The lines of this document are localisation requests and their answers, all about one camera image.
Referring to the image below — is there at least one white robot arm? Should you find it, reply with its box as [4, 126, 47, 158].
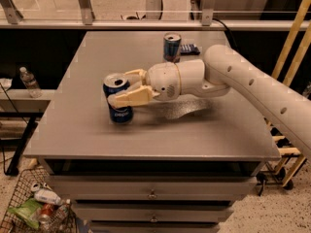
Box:
[108, 45, 311, 159]

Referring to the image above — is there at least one black cable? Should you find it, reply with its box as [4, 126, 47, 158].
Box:
[212, 17, 241, 53]

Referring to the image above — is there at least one green snack bag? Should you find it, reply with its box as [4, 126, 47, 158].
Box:
[8, 198, 43, 229]

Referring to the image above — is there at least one grey side bench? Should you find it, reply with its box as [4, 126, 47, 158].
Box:
[0, 89, 54, 176]

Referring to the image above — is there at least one wire mesh basket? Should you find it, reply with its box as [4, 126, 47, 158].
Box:
[0, 168, 78, 233]

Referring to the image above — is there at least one white plastic bottle in basket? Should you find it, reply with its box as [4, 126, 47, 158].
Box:
[34, 188, 69, 206]

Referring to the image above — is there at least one clear plastic water bottle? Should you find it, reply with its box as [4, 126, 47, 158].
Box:
[19, 67, 42, 98]

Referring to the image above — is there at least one red soda can in basket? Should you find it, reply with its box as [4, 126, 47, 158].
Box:
[38, 204, 57, 223]

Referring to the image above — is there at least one silver can in basket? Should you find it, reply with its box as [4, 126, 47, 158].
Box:
[30, 183, 41, 192]

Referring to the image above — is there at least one blue pepsi can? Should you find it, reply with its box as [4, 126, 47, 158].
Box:
[103, 73, 133, 124]

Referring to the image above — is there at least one grey drawer cabinet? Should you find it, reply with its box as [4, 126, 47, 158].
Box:
[25, 31, 280, 233]

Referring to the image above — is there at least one dark blue small packet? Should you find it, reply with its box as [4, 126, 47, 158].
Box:
[180, 44, 200, 55]

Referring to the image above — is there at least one tall blue energy drink can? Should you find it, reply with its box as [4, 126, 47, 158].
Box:
[163, 32, 182, 63]

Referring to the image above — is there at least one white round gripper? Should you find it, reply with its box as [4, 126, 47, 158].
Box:
[107, 62, 181, 109]

